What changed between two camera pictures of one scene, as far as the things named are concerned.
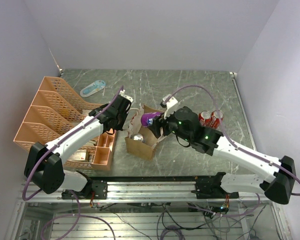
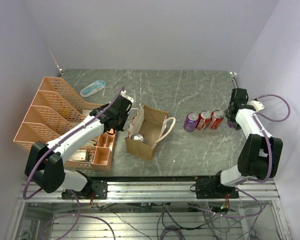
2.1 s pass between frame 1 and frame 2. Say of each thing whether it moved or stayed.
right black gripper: moved
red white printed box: stayed
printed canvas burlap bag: stayed
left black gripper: stayed
